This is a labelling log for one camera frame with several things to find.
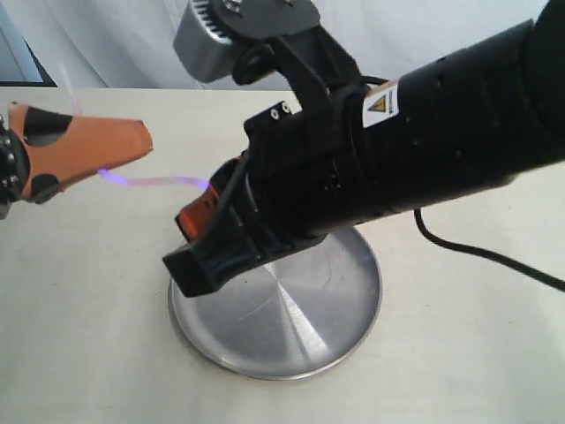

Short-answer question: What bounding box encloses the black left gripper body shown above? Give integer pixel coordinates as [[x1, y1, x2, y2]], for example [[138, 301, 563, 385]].
[[1, 112, 31, 220]]

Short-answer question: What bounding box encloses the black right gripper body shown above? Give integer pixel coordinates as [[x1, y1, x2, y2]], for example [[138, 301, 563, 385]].
[[233, 83, 397, 247]]

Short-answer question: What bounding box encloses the pink plastic straw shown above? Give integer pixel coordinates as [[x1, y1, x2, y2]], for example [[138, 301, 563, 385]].
[[58, 62, 208, 191]]

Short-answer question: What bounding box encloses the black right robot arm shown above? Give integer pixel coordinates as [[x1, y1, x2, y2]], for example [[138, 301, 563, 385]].
[[163, 1, 564, 298]]

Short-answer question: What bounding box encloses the round stainless steel plate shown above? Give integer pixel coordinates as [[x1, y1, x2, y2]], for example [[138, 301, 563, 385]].
[[169, 228, 382, 381]]

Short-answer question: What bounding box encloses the white backdrop cloth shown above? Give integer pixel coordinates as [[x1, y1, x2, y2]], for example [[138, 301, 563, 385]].
[[1, 1, 544, 89]]

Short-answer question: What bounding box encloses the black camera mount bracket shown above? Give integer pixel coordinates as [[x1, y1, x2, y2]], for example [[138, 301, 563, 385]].
[[208, 1, 361, 110]]

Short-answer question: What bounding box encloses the black cable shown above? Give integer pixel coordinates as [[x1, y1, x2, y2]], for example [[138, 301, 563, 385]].
[[412, 208, 565, 292]]

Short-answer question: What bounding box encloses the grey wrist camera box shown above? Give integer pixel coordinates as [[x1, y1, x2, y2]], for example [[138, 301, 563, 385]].
[[173, 0, 239, 83]]

